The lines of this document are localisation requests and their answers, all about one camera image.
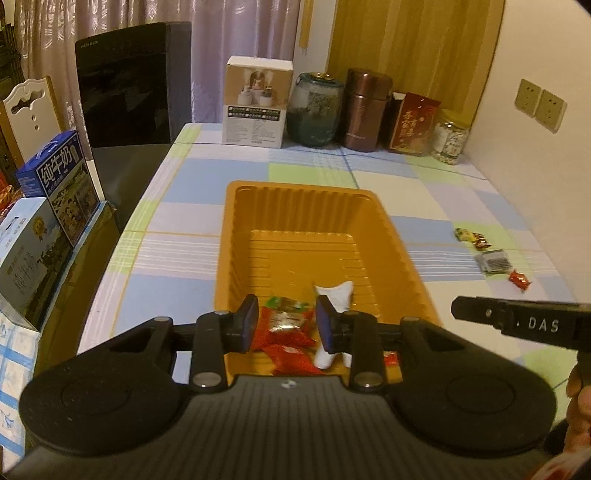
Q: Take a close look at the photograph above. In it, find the white product box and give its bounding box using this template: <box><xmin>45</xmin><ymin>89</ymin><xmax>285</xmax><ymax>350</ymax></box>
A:
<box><xmin>222</xmin><ymin>55</ymin><xmax>294</xmax><ymax>149</ymax></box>

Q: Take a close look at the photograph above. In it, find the person's right hand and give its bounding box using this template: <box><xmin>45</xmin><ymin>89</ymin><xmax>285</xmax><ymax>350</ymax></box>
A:
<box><xmin>564</xmin><ymin>365</ymin><xmax>591</xmax><ymax>451</ymax></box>

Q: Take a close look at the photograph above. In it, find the red double happiness packet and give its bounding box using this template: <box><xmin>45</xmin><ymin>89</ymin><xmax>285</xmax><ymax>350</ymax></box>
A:
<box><xmin>263</xmin><ymin>345</ymin><xmax>322</xmax><ymax>376</ymax></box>

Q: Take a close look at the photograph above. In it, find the light blue milk box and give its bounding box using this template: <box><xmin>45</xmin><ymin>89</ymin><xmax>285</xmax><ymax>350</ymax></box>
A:
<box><xmin>1</xmin><ymin>197</ymin><xmax>72</xmax><ymax>331</ymax></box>

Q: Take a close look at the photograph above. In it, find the red twisted wrapper candy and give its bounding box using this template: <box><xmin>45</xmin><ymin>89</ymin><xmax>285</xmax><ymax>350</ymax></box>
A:
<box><xmin>508</xmin><ymin>270</ymin><xmax>531</xmax><ymax>292</ymax></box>

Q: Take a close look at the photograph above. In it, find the red star wrapper candy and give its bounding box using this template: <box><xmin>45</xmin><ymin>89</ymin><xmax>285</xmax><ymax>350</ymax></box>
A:
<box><xmin>384</xmin><ymin>351</ymin><xmax>399</xmax><ymax>368</ymax></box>

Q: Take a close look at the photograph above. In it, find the dark green glass jar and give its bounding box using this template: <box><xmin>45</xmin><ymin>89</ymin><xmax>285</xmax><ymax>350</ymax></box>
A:
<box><xmin>287</xmin><ymin>72</ymin><xmax>344</xmax><ymax>147</ymax></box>

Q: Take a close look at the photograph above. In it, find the clear black sesame bar packet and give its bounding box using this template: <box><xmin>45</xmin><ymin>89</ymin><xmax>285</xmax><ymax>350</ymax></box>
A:
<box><xmin>474</xmin><ymin>249</ymin><xmax>513</xmax><ymax>275</ymax></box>

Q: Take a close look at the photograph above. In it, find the clear jar of nuts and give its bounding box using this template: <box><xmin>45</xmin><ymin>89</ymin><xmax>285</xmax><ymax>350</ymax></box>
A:
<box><xmin>430</xmin><ymin>109</ymin><xmax>471</xmax><ymax>165</ymax></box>

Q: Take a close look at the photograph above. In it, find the blue milk carton box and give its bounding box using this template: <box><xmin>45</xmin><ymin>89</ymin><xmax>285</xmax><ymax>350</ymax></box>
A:
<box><xmin>17</xmin><ymin>130</ymin><xmax>99</xmax><ymax>246</ymax></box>

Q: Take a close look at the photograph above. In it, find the wooden wall panel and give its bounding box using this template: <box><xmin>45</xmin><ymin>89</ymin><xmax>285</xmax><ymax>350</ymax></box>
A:
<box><xmin>328</xmin><ymin>0</ymin><xmax>505</xmax><ymax>125</ymax></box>

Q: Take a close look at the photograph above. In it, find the black chair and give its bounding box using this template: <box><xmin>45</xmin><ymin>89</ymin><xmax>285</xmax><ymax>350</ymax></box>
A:
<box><xmin>75</xmin><ymin>22</ymin><xmax>191</xmax><ymax>229</ymax></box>

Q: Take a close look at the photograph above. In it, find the dark red foil candy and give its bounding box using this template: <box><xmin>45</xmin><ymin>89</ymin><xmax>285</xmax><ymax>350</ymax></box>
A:
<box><xmin>471</xmin><ymin>232</ymin><xmax>491</xmax><ymax>251</ymax></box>

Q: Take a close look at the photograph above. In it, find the yellow green candy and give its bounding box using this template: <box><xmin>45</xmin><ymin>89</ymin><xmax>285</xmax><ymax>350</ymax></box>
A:
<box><xmin>454</xmin><ymin>228</ymin><xmax>474</xmax><ymax>243</ymax></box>

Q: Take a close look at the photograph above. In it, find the pink curtain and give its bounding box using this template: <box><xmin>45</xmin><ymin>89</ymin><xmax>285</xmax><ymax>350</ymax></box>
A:
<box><xmin>14</xmin><ymin>1</ymin><xmax>300</xmax><ymax>147</ymax></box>

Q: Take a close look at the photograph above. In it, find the red gold foil snack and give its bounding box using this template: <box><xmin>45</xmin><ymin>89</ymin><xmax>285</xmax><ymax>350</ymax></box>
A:
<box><xmin>252</xmin><ymin>296</ymin><xmax>315</xmax><ymax>350</ymax></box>

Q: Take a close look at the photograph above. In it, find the red gold gift box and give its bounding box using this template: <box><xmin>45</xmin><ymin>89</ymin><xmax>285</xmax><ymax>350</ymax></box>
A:
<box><xmin>386</xmin><ymin>92</ymin><xmax>441</xmax><ymax>156</ymax></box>

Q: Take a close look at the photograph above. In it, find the white wooden chair back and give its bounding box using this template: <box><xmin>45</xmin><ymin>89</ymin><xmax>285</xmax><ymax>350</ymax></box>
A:
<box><xmin>1</xmin><ymin>76</ymin><xmax>65</xmax><ymax>169</ymax></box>

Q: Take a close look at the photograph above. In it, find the brown metal canister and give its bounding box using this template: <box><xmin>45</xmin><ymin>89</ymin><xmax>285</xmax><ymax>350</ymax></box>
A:
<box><xmin>337</xmin><ymin>68</ymin><xmax>393</xmax><ymax>152</ymax></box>

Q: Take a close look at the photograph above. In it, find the white blue patterned carton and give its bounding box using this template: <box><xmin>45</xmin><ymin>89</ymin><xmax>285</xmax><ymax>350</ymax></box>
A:
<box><xmin>0</xmin><ymin>297</ymin><xmax>40</xmax><ymax>471</ymax></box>

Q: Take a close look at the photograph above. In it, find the orange plastic tray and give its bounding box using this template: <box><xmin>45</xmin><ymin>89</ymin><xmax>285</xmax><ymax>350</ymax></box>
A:
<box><xmin>213</xmin><ymin>180</ymin><xmax>441</xmax><ymax>384</ymax></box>

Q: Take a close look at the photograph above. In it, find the green silver snack pouch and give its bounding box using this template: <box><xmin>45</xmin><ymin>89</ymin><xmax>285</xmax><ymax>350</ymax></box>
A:
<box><xmin>314</xmin><ymin>281</ymin><xmax>353</xmax><ymax>370</ymax></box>

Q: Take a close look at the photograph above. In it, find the beige wall socket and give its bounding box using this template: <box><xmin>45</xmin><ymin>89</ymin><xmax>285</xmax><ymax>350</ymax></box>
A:
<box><xmin>535</xmin><ymin>90</ymin><xmax>567</xmax><ymax>133</ymax></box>
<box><xmin>514</xmin><ymin>79</ymin><xmax>542</xmax><ymax>118</ymax></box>

